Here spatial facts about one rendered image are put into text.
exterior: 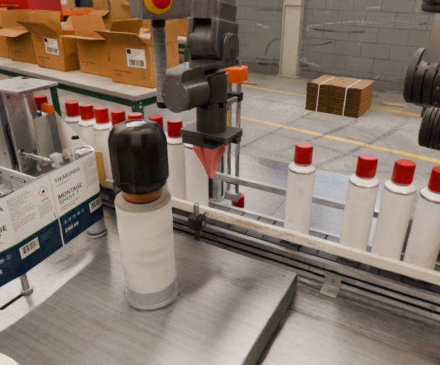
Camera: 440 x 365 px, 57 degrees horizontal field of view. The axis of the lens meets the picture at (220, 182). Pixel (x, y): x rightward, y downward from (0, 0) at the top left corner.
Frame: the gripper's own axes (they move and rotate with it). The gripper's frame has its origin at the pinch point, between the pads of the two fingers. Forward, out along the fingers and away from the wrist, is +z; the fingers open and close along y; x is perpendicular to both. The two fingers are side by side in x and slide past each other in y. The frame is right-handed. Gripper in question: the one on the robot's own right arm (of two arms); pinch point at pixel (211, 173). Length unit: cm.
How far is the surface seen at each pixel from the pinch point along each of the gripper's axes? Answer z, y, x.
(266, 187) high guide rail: 5.5, 7.8, 10.1
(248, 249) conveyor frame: 16.0, 8.3, 1.4
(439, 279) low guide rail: 10.4, 42.9, 2.6
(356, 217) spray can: 3.5, 27.9, 3.8
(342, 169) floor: 98, -24, 248
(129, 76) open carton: 17, -137, 130
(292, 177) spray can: -1.3, 15.3, 3.8
